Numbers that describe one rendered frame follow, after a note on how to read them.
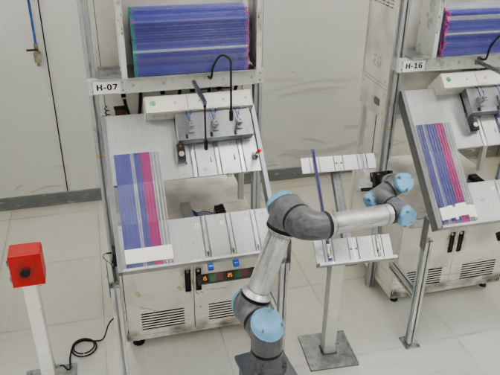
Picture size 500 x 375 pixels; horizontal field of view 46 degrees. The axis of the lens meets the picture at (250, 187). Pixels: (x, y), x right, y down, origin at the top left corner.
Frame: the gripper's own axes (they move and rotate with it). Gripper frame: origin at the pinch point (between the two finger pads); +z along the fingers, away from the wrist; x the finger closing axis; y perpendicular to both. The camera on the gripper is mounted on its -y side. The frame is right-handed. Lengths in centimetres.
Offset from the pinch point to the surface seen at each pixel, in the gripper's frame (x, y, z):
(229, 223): 61, -10, 12
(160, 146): 88, 27, 22
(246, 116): 48, 38, 21
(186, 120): 76, 37, 20
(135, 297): 105, -43, 51
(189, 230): 79, -11, 11
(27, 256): 145, -15, 11
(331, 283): 14, -43, 26
